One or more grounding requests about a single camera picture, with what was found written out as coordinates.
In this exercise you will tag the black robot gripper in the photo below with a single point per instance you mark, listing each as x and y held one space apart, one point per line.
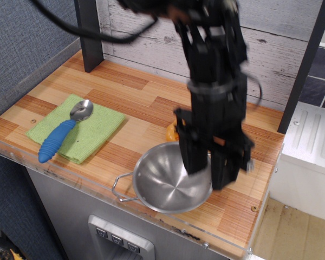
213 127

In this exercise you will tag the steel bowl with wire handles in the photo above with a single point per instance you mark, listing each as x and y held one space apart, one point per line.
161 182

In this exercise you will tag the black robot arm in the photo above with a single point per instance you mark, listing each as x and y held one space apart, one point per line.
210 33

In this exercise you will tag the orange plastic croissant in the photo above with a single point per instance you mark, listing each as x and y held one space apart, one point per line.
171 132

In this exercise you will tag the white ridged appliance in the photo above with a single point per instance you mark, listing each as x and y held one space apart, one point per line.
299 177

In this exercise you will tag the stainless steel cabinet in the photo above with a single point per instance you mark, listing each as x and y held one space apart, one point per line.
89 228

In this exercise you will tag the yellow object bottom left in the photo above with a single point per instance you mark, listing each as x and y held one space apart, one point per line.
7 253

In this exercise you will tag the blue handled metal spoon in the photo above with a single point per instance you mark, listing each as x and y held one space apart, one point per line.
81 111

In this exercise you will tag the black right shelf post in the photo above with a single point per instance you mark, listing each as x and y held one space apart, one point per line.
308 58

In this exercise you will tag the black shelf post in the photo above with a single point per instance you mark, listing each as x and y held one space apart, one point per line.
308 58
91 45

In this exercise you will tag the black left shelf post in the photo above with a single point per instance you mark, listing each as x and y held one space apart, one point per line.
91 45

